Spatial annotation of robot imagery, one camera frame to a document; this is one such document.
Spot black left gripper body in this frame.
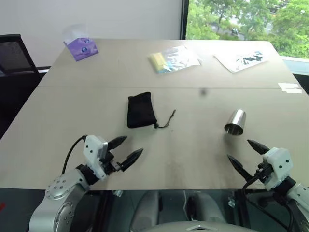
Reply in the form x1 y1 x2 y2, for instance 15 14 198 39
100 150 123 176

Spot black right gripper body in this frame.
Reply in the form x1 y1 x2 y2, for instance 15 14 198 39
253 163 274 184

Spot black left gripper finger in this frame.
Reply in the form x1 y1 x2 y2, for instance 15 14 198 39
120 148 144 172
108 135 128 150

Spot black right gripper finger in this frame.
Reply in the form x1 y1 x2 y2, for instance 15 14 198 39
247 139 270 155
227 155 254 182

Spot clear bag with yellow sponges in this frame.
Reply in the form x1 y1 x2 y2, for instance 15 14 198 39
147 45 202 74

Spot stainless steel cup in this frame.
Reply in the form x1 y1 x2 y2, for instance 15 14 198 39
224 109 248 137

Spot grey right robot leg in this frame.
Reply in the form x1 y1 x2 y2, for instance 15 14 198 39
188 190 226 224

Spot white tape strips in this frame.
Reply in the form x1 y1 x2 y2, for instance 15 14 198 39
277 83 303 93

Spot white printed paper sheet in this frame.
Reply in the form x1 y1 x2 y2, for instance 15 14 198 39
213 50 269 74

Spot purple tissue box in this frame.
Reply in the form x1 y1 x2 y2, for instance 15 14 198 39
62 24 100 62

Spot black office chair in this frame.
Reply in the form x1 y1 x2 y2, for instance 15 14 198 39
0 34 50 136

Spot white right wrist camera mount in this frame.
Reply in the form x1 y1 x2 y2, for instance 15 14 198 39
262 147 294 191

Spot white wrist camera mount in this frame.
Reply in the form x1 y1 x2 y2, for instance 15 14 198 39
83 135 109 180
262 147 294 191

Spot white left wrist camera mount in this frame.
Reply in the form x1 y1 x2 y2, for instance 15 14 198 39
83 135 109 180

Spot black drawstring pouch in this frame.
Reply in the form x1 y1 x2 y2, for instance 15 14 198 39
126 91 177 129

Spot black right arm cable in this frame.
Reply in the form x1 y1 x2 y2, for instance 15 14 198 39
242 166 295 232

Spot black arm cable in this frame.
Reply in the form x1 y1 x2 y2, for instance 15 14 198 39
61 135 87 175
242 166 295 232

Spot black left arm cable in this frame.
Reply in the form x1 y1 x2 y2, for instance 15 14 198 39
61 135 87 175

